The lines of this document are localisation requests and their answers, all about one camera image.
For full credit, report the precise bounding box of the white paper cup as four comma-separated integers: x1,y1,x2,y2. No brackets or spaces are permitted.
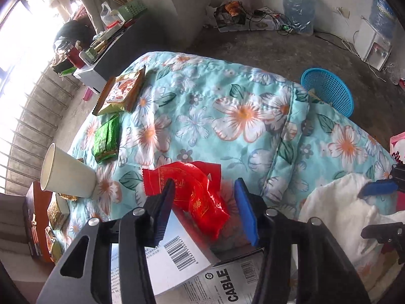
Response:
39,143,97,198

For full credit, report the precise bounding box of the white barcode box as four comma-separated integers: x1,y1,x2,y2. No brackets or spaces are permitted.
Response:
109,211,222,298

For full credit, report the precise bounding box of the green plastic basket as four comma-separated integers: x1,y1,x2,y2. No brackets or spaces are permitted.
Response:
112,0,148,23

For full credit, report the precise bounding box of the red snack bag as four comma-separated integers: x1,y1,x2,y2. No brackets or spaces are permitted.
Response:
142,161,231,241

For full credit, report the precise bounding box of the empty clear water jug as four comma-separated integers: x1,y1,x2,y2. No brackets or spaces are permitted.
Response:
282,0,315,36

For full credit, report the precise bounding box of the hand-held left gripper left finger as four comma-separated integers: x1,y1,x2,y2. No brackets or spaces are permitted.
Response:
36,179,176,304

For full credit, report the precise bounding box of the pile of bags and cables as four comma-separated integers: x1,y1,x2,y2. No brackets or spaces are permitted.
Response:
218,6,285,32

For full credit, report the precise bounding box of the brown snack packet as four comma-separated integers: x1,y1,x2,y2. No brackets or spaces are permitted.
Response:
92,65,147,117

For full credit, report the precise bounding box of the metal window railing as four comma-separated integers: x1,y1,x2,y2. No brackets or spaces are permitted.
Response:
0,66,83,194

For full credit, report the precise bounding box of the red thermos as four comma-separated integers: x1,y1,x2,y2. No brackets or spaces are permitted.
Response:
63,43,86,69

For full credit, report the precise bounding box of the grey cabinet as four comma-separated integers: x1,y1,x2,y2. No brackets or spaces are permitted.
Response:
73,16,178,94

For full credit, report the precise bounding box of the yellow green snack box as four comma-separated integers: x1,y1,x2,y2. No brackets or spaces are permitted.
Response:
47,193,71,232

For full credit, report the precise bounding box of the shiny green packet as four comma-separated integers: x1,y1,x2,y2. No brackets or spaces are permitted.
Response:
92,114,121,164

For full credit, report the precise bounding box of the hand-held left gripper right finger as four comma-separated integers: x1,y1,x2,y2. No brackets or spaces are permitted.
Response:
234,177,371,304

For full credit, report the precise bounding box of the floral teal blanket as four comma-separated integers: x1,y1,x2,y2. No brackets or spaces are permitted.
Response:
47,51,404,295

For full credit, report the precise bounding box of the red-brown cardboard box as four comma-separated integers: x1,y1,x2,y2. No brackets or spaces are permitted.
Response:
22,184,56,263

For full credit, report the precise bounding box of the black backpack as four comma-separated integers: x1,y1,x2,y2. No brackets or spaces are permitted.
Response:
52,20,95,49

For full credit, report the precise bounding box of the blue water jug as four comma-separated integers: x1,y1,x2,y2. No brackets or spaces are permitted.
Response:
369,0,397,39

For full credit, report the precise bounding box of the small white plastic bag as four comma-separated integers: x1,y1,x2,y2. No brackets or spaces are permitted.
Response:
100,2,119,26

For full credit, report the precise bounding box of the white water dispenser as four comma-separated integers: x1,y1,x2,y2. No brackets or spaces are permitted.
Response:
357,17,393,70

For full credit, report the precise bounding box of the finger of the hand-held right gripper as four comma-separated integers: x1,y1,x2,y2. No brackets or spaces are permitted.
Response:
358,163,405,197
361,222,405,254

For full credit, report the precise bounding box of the grey printed carton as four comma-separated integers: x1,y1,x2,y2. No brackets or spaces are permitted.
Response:
180,249,296,304

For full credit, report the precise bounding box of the blue plastic basket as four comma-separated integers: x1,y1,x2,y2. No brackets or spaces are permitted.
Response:
300,67,355,118

